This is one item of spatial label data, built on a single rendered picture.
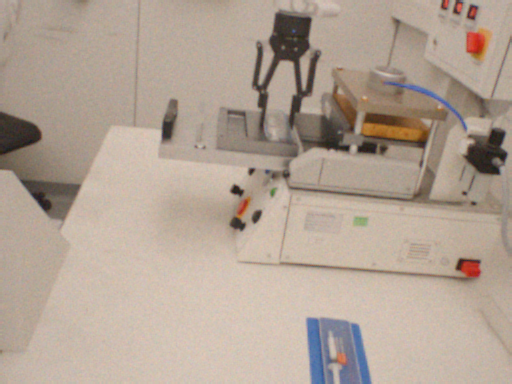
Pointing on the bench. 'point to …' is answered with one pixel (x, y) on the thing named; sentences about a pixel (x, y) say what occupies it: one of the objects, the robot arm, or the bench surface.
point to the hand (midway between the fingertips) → (278, 111)
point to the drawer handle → (169, 118)
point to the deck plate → (393, 197)
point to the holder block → (249, 134)
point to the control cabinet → (468, 79)
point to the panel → (252, 185)
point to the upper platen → (386, 126)
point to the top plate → (390, 94)
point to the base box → (373, 236)
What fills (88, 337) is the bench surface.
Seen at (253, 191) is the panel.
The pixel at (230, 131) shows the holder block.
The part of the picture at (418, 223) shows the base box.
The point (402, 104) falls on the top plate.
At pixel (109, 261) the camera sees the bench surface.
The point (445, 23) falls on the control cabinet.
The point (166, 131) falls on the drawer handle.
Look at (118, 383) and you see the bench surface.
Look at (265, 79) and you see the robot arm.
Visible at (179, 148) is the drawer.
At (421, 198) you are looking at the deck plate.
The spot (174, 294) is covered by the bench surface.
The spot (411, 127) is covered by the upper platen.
